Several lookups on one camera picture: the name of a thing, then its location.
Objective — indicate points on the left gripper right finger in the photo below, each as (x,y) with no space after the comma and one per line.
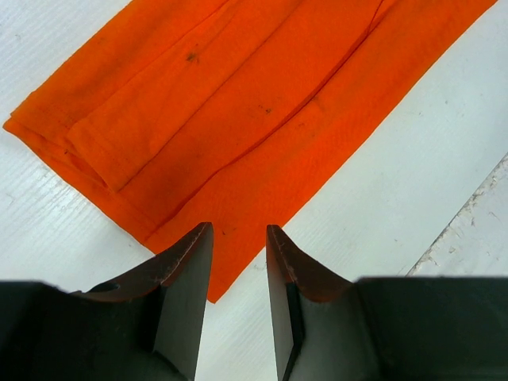
(384,328)

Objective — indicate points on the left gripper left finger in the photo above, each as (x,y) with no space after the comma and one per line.
(145,324)

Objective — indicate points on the orange t shirt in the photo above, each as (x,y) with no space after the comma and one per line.
(231,112)

